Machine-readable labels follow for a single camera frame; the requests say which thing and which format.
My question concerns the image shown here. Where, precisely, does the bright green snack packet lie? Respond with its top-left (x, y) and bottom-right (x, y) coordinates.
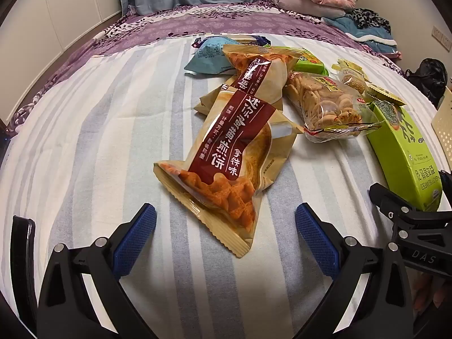
top-left (293, 47), bottom-right (326, 75)

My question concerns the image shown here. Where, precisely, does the clear bag of biscuits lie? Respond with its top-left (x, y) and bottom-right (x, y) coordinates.
top-left (284, 71), bottom-right (384, 144)

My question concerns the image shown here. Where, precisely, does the blue fleece blanket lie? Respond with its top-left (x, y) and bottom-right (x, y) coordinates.
top-left (323, 16), bottom-right (399, 54)

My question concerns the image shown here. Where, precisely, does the white wardrobe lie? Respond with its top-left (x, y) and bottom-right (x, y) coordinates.
top-left (0, 0), bottom-right (123, 125)

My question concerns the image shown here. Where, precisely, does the small tan egg roll packet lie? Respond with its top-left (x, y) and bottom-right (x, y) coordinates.
top-left (222, 45), bottom-right (301, 112)

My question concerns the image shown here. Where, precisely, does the clear sesame snack packet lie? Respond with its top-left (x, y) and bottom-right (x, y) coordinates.
top-left (332, 58), bottom-right (375, 95)

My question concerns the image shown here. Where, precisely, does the blue white striped blanket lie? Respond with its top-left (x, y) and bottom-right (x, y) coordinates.
top-left (0, 33), bottom-right (452, 339)

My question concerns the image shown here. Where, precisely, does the purple floral bedsheet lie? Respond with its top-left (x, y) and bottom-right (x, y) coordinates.
top-left (5, 5), bottom-right (407, 138)

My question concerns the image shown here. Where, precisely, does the cream perforated plastic basket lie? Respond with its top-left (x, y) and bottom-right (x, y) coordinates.
top-left (431, 86), bottom-right (452, 171)

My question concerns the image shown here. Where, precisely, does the large tan egg roll packet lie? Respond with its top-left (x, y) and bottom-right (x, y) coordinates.
top-left (153, 78), bottom-right (305, 259)

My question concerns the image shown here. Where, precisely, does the pink patterned cloth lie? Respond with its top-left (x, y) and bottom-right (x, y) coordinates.
top-left (367, 47), bottom-right (402, 61)

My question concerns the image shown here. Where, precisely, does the yellow snack packet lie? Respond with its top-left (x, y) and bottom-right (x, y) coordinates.
top-left (365, 85), bottom-right (407, 107)

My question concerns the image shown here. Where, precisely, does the black bag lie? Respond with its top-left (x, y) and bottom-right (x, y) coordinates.
top-left (404, 58), bottom-right (448, 109)

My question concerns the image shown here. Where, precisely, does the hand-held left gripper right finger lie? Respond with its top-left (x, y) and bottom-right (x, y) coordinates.
top-left (295, 203), bottom-right (415, 339)

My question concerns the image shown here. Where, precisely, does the leopard print cloth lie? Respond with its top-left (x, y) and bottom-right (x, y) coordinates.
top-left (344, 7), bottom-right (392, 35)

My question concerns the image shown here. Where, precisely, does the green cardboard snack box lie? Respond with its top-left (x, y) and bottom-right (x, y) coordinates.
top-left (365, 101), bottom-right (444, 213)

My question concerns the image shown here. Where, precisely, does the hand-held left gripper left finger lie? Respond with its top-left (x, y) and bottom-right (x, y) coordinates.
top-left (37, 203), bottom-right (158, 339)

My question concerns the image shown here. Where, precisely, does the light blue snack packet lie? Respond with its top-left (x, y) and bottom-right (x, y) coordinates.
top-left (184, 37), bottom-right (248, 77)

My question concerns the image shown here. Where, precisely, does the person's right hand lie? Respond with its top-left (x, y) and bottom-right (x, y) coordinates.
top-left (411, 275), bottom-right (447, 312)

